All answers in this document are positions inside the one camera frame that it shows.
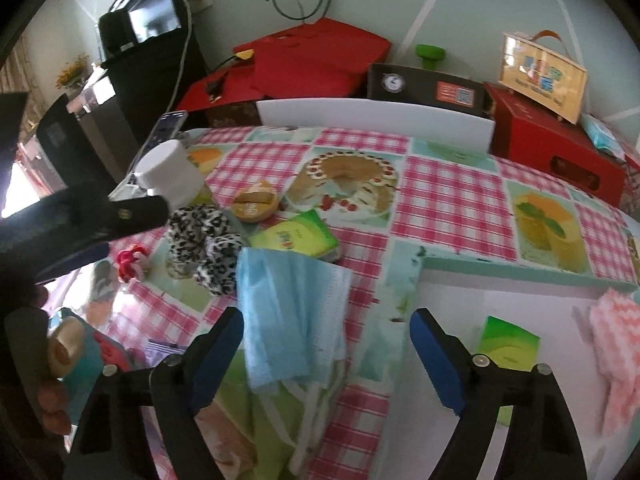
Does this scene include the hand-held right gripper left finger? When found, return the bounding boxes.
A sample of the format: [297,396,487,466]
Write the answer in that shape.
[65,306,246,480]

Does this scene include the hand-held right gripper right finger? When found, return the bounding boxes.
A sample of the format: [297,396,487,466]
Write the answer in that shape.
[409,307,588,480]

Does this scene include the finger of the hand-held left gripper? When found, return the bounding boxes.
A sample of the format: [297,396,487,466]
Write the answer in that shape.
[107,192,170,239]

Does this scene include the purple plastic packet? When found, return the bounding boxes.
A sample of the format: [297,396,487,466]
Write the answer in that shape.
[145,340,188,366]

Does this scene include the leopard print scrunchie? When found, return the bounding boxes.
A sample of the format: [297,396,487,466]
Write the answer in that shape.
[166,205,248,297]

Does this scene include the blue face mask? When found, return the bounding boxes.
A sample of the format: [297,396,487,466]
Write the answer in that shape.
[235,247,353,395]

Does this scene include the white shallow box teal rim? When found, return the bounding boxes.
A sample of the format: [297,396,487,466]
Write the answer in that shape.
[395,255,640,480]

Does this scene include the person's left hand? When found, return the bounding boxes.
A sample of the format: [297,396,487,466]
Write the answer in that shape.
[35,377,75,436]

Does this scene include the white plastic pill bottle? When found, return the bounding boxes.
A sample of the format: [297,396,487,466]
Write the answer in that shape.
[134,139,207,211]

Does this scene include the green tissue pack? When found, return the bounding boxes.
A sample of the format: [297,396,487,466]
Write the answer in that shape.
[472,316,542,426]
[248,210,341,263]

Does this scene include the smartphone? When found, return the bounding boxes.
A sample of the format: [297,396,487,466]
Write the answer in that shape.
[145,110,190,153]

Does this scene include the grey metal appliance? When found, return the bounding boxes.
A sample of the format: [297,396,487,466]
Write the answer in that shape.
[67,72,146,176]

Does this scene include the black cabinet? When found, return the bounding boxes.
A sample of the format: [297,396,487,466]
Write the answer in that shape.
[102,0,208,146]

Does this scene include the teal embossed gift box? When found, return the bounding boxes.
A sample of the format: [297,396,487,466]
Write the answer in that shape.
[47,307,133,428]

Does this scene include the yellow artificial flowers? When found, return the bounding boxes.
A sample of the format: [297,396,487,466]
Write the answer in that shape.
[55,57,91,88]

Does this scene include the pink checkered tablecloth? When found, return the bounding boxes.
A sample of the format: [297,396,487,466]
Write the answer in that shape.
[65,125,640,480]

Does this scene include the pink white fluffy towel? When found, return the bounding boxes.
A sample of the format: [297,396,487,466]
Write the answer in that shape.
[589,287,640,438]

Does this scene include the black monitor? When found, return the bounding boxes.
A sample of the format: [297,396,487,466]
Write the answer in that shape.
[97,0,183,56]

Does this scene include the large red cardboard box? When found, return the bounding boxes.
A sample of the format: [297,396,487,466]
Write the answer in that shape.
[177,17,392,111]

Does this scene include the white board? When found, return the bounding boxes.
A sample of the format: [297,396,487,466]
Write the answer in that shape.
[256,97,496,155]

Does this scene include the black box with gauge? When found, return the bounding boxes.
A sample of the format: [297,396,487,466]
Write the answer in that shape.
[366,62,488,116]

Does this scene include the blue wet wipes pack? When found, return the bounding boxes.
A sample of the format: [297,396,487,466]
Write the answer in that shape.
[580,114,627,161]

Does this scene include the green knob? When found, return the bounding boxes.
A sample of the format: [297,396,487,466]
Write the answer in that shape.
[416,44,447,68]

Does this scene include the grey power cable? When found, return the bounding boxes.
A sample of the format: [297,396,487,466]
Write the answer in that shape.
[169,0,193,111]

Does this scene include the red box with handle slot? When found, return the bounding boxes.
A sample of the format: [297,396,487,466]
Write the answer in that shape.
[482,82,628,208]

